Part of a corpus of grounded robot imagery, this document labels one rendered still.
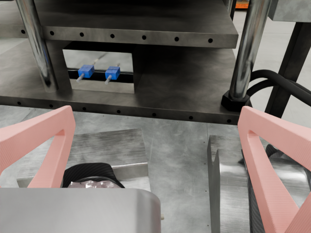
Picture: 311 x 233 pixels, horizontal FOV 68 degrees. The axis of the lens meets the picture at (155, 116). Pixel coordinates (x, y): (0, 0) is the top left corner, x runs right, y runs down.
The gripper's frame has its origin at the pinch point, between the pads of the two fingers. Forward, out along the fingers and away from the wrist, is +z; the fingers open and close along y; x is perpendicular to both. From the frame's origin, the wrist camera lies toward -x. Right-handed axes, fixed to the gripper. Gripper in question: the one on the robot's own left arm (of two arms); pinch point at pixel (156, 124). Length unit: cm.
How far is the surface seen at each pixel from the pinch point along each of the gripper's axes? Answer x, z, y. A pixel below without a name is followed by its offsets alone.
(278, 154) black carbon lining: 25.0, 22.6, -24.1
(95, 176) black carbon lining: 32.6, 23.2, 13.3
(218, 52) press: 40, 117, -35
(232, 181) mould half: 27.1, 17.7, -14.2
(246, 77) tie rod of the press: 27, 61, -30
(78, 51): 23, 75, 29
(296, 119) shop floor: 118, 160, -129
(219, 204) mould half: 29.5, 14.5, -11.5
